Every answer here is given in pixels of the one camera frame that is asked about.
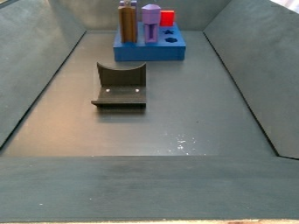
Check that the purple double-square peg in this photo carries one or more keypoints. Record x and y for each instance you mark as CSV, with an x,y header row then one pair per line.
x,y
151,20

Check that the dark grey curved holder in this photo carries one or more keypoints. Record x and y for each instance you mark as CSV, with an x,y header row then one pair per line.
x,y
122,86

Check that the tall orange-red rectangular peg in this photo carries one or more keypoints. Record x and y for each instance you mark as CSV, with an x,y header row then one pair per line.
x,y
127,22

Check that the blue shape-sorter base block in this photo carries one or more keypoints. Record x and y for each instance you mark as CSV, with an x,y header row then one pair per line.
x,y
170,47

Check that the red rounded block peg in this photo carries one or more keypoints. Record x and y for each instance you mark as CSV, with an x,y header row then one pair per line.
x,y
167,18

